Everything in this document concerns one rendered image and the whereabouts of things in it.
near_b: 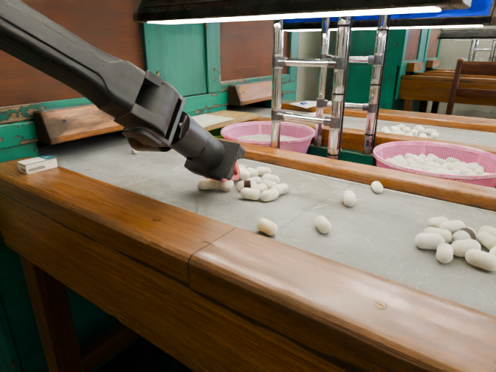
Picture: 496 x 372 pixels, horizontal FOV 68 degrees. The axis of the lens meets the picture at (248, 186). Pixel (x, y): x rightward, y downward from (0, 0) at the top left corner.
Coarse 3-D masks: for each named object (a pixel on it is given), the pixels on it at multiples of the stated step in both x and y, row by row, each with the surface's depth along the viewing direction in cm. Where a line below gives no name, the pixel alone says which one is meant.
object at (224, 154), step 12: (216, 144) 61; (228, 144) 64; (204, 156) 60; (216, 156) 61; (228, 156) 63; (240, 156) 63; (192, 168) 66; (204, 168) 63; (216, 168) 63; (228, 168) 62; (228, 180) 62
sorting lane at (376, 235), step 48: (144, 192) 68; (192, 192) 68; (240, 192) 68; (288, 192) 68; (336, 192) 68; (384, 192) 68; (288, 240) 51; (336, 240) 51; (384, 240) 51; (432, 288) 41; (480, 288) 41
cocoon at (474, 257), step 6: (468, 252) 45; (474, 252) 45; (480, 252) 44; (486, 252) 44; (468, 258) 45; (474, 258) 44; (480, 258) 44; (486, 258) 44; (492, 258) 43; (474, 264) 45; (480, 264) 44; (486, 264) 44; (492, 264) 43; (492, 270) 44
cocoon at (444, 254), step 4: (440, 244) 47; (444, 244) 47; (448, 244) 47; (440, 248) 46; (444, 248) 46; (448, 248) 46; (452, 248) 46; (436, 252) 46; (440, 252) 45; (444, 252) 45; (448, 252) 45; (452, 252) 46; (436, 256) 46; (440, 256) 45; (444, 256) 45; (448, 256) 45; (452, 256) 45; (440, 260) 45; (444, 260) 45; (448, 260) 45
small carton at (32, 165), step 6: (42, 156) 74; (48, 156) 74; (18, 162) 70; (24, 162) 70; (30, 162) 70; (36, 162) 70; (42, 162) 71; (48, 162) 72; (54, 162) 73; (18, 168) 71; (24, 168) 69; (30, 168) 70; (36, 168) 71; (42, 168) 72; (48, 168) 73
